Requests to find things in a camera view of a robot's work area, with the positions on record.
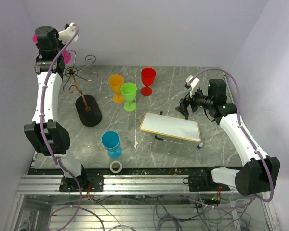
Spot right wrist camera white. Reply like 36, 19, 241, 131
185, 75, 200, 97

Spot white tape roll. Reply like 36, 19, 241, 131
109, 161, 123, 174

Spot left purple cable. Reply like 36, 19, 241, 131
39, 23, 85, 231

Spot green plastic wine glass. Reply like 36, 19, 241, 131
121, 82, 137, 112

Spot pink plastic wine glass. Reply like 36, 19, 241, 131
32, 34, 71, 64

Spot small whiteboard wooden frame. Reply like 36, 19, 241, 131
139, 112, 202, 142

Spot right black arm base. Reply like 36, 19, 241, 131
182, 167, 230, 192

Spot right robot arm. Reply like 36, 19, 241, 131
176, 76, 280, 196

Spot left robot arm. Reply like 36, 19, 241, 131
24, 22, 89, 191

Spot red plastic wine glass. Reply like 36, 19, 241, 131
141, 67, 156, 96

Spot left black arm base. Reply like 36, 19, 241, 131
59, 168, 104, 193

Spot orange plastic wine glass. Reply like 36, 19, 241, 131
108, 74, 124, 103

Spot blue plastic wine glass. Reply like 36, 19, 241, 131
101, 131, 122, 159

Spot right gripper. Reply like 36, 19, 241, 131
175, 85, 214, 117

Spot aluminium rail frame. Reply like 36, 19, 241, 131
16, 174, 270, 195

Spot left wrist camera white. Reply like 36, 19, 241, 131
58, 22, 79, 45

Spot copper wire wine glass rack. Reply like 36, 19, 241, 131
62, 50, 102, 127

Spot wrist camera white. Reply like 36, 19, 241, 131
58, 22, 79, 45
185, 75, 200, 97

